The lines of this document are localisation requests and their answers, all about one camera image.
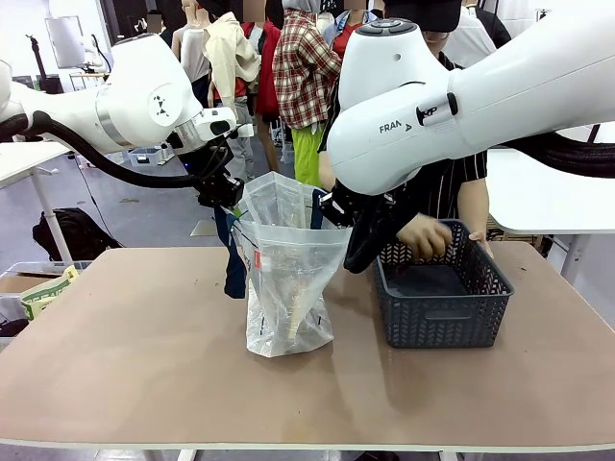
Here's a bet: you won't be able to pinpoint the person in striped shirt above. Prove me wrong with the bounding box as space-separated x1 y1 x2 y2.
318 0 512 247

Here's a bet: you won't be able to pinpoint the brown cardboard box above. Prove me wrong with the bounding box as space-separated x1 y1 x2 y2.
0 272 64 295

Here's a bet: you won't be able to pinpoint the red jacket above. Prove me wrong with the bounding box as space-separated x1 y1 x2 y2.
239 18 283 117

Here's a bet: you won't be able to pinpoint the clear plastic shopping bag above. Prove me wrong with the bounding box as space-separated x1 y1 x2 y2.
213 171 354 359

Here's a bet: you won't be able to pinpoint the dark grey plastic basket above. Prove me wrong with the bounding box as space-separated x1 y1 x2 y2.
373 219 516 350

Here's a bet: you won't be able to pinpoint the background person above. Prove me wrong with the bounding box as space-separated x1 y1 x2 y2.
143 10 174 47

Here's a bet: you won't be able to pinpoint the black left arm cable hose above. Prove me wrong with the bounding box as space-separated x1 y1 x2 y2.
0 109 204 190

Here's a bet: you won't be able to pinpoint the red plaid shirt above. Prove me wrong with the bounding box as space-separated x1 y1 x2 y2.
271 8 344 131

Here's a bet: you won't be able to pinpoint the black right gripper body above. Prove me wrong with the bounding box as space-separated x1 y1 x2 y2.
331 183 372 228

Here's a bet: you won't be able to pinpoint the person's right hand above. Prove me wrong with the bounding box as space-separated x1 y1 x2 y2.
397 213 454 261

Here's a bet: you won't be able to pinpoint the beige stick item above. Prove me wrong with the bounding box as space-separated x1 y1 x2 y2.
285 278 311 344

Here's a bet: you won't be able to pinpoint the black backpack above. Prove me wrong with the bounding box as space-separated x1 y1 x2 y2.
32 207 124 263

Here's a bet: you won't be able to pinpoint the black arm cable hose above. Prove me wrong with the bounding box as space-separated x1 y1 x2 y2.
0 109 204 190
342 131 615 276

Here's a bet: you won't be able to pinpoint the grey monitor screen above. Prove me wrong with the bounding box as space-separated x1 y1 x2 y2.
43 15 86 70

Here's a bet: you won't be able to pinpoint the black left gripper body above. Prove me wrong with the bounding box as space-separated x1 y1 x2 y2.
196 174 247 209

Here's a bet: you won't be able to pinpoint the neon green trousers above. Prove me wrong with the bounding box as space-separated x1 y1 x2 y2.
291 125 329 189

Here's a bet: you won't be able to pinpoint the beige jacket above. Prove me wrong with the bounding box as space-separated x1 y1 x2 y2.
201 12 261 114

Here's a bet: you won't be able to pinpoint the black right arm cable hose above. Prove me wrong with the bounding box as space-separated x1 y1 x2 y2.
342 131 615 276

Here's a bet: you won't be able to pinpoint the metal mannequin base plate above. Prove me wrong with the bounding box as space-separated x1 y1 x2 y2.
188 218 227 239

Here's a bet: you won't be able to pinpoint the white side table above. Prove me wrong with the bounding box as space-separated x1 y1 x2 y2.
484 145 615 278
0 140 84 263

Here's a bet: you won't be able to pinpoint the blue shirt mannequin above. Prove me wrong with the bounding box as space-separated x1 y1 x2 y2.
320 8 381 61

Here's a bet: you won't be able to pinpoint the person's left forearm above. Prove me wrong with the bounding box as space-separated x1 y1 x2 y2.
455 174 490 236

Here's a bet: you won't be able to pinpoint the white tank top mannequin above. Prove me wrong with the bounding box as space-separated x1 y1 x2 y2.
171 22 213 108

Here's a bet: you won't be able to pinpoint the small clear floor box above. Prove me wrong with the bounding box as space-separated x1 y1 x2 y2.
128 147 163 167

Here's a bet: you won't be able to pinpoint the green and white paper bag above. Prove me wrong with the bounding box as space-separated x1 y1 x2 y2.
19 266 80 323

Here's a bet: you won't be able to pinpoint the person's left hand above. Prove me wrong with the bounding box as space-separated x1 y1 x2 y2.
467 230 495 255

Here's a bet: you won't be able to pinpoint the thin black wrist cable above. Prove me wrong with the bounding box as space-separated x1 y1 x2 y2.
205 136 234 180

